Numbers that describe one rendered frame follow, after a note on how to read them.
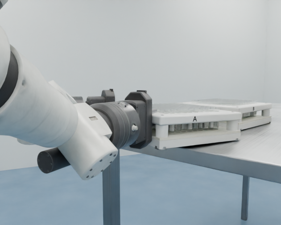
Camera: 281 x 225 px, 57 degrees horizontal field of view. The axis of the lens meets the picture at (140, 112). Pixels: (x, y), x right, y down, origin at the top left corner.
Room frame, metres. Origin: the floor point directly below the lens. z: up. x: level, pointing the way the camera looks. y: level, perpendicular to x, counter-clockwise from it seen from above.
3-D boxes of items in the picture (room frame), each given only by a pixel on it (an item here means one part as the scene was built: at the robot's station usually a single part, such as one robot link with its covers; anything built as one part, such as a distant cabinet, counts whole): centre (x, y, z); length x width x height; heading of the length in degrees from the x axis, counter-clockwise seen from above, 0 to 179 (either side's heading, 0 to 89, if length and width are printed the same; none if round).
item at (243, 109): (0.94, -0.30, 0.96); 0.25 x 0.24 x 0.02; 42
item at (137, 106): (0.51, 0.03, 0.96); 0.12 x 0.10 x 0.13; 151
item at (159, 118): (0.70, -0.09, 0.96); 0.25 x 0.24 x 0.02; 29
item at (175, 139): (0.70, -0.09, 0.91); 0.24 x 0.24 x 0.02; 29
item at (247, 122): (0.94, -0.30, 0.91); 0.24 x 0.24 x 0.02; 42
